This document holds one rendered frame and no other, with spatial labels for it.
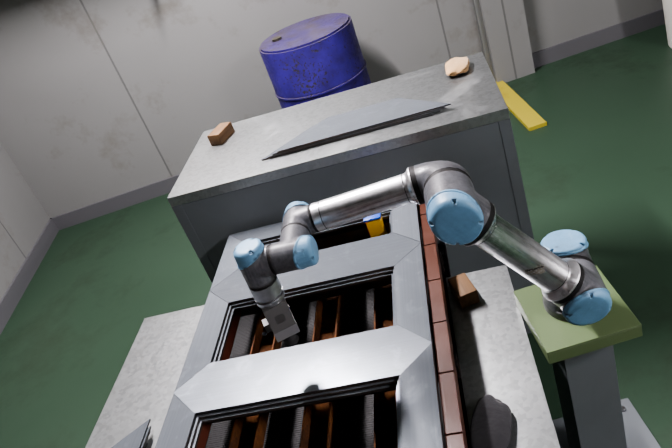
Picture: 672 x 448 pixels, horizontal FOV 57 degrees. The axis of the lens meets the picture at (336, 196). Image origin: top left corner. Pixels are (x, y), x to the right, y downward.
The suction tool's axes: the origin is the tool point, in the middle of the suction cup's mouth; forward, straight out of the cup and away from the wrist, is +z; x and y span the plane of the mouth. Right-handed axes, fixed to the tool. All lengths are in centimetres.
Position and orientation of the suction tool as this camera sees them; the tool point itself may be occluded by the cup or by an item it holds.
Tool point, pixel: (291, 340)
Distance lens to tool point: 168.3
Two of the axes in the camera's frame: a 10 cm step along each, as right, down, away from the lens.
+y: 3.2, 3.9, -8.7
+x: 9.0, -4.2, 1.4
